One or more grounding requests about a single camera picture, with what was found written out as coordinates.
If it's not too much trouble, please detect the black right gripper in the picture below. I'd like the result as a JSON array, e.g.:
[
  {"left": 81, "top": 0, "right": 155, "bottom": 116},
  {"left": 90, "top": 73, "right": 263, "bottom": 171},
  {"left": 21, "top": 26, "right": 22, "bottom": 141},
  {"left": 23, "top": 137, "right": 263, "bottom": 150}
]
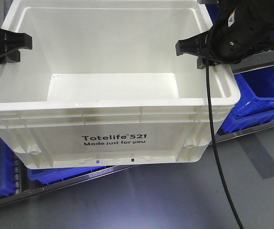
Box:
[{"left": 175, "top": 0, "right": 274, "bottom": 70}]

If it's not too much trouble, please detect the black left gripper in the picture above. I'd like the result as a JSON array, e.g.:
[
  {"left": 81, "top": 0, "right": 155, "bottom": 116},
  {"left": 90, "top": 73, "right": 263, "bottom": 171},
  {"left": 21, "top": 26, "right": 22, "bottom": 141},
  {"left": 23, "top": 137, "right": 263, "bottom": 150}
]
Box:
[{"left": 0, "top": 28, "right": 32, "bottom": 64}]

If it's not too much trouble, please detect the white plastic tote bin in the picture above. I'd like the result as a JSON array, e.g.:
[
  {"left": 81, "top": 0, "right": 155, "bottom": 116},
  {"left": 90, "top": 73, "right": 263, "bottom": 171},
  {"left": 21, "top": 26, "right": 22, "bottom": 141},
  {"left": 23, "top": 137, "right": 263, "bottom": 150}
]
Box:
[{"left": 0, "top": 0, "right": 240, "bottom": 169}]

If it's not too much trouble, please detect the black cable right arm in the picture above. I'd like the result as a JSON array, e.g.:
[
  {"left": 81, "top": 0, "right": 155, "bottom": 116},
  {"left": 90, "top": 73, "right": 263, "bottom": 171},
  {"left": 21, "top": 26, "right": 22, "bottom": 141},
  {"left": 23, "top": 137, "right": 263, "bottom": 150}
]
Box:
[{"left": 204, "top": 28, "right": 245, "bottom": 229}]

